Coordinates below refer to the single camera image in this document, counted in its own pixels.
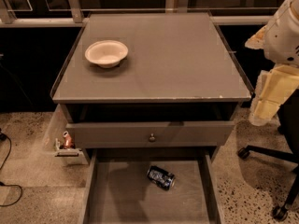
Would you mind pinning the grey top drawer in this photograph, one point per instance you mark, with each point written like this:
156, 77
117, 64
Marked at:
136, 134

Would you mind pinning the white paper bowl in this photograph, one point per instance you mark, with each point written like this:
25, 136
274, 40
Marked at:
106, 53

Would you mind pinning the round metal drawer knob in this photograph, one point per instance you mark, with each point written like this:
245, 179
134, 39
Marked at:
152, 138

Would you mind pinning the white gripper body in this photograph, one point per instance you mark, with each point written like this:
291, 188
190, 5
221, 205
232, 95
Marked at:
282, 38

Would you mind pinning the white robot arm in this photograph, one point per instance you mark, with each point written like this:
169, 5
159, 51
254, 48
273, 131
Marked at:
279, 40

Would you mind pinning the grey drawer cabinet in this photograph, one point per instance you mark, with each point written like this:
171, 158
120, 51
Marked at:
178, 68

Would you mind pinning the blue pepsi can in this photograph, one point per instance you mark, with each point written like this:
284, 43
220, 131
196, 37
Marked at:
161, 178

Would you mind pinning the metal window railing frame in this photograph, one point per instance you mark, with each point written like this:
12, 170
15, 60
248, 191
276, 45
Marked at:
79, 10

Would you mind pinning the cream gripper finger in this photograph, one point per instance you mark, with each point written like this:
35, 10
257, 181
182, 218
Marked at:
273, 89
256, 40

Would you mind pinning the grey open middle drawer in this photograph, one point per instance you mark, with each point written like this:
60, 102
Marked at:
118, 191

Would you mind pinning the orange bottle in bin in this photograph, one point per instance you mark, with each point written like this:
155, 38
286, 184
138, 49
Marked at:
68, 142

